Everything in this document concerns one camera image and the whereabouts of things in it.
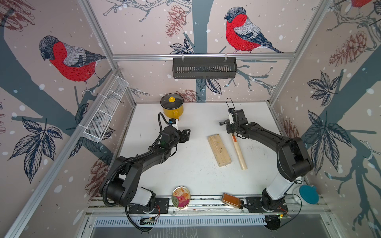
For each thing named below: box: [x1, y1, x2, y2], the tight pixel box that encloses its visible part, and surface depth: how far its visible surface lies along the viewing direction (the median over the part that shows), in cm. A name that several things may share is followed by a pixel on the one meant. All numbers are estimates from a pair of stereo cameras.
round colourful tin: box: [171, 185, 191, 210], surface depth 75 cm
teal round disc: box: [298, 184, 320, 205], surface depth 72 cm
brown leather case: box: [221, 192, 245, 210], surface depth 73 cm
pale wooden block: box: [207, 133, 232, 168], surface depth 92 cm
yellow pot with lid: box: [159, 92, 185, 120], surface depth 108 cm
